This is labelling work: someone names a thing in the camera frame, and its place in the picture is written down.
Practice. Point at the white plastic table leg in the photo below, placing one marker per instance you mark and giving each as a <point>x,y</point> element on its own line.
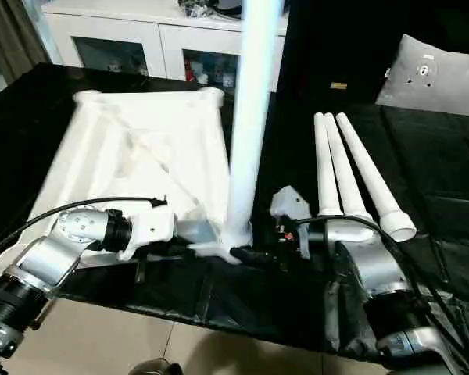
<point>344,168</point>
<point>369,168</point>
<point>250,117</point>
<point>325,168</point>

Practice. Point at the white plastic table top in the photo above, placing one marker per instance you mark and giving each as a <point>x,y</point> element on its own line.
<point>140,129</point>

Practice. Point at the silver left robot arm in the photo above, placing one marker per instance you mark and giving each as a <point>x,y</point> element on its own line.
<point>47,258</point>

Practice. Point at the dark rounded robot body part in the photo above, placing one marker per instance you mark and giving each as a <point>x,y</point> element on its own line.
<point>156,369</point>

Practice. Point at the black box with gold label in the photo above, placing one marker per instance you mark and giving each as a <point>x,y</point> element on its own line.
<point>336,47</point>

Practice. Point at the grey cushion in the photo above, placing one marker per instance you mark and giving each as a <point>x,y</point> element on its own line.
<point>453,90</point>

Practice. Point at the white cabinet with glass doors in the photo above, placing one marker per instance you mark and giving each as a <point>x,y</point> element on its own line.
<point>160,35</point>

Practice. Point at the grey round container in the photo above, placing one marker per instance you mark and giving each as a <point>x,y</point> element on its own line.
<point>226,8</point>

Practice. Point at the brown curtain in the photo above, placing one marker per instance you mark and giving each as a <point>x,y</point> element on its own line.
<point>11,39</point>

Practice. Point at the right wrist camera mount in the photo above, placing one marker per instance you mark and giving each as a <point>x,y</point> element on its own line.
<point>291,203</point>

